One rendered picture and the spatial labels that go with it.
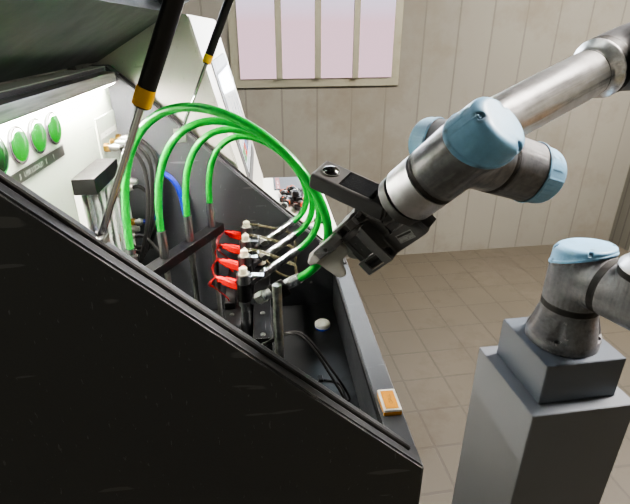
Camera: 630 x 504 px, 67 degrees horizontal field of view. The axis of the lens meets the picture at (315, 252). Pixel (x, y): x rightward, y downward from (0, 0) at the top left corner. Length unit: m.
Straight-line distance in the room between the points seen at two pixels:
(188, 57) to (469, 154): 0.79
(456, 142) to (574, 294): 0.61
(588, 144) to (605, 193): 0.45
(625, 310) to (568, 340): 0.15
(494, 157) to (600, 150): 3.54
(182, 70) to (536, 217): 3.19
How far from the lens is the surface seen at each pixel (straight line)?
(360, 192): 0.64
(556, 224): 4.08
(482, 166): 0.54
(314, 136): 3.16
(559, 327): 1.13
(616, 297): 1.03
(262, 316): 1.01
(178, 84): 1.19
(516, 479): 1.26
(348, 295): 1.14
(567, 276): 1.08
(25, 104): 0.74
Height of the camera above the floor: 1.52
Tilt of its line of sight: 25 degrees down
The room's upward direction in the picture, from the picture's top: straight up
